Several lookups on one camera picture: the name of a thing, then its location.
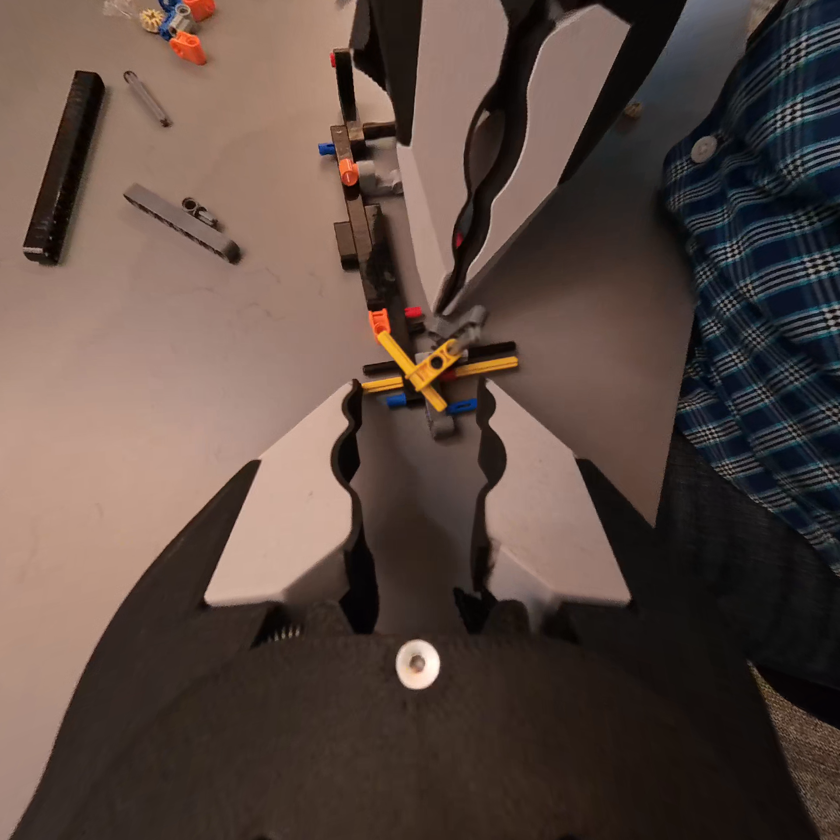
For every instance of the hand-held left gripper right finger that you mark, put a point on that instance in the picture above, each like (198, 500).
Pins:
(558, 525)

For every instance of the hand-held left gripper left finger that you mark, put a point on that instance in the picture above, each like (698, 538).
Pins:
(289, 525)

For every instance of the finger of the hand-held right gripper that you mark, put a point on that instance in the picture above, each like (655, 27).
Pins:
(571, 85)
(446, 98)

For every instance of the black lego frame assembly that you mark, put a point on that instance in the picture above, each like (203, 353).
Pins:
(358, 216)

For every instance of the yellow lego pin connector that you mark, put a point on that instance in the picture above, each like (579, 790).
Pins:
(433, 364)

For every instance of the yellow lego axle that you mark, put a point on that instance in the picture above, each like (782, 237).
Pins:
(394, 348)

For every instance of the dark grey lego beam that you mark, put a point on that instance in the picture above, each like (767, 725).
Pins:
(456, 323)

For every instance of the orange lego connector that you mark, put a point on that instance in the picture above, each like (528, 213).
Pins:
(188, 49)
(199, 10)

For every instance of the grey lego tube connector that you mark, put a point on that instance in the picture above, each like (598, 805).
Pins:
(182, 24)

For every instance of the dark grey lego pin connector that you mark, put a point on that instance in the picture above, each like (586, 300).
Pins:
(200, 211)

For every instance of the tan lego bevel gear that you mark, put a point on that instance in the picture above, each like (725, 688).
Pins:
(151, 20)

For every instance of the dark grey lego rod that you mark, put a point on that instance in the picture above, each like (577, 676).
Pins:
(148, 98)

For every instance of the grey lego liftarm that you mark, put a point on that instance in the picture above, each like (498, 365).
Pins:
(177, 223)

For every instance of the long black lego beam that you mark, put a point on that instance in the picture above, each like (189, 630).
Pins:
(62, 170)

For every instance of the person in plaid shirt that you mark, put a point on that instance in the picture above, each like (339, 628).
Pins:
(741, 590)

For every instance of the small clear plastic bag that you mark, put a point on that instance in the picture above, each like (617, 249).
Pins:
(121, 6)

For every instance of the person's torso in plaid shirt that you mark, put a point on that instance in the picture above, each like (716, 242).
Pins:
(768, 295)

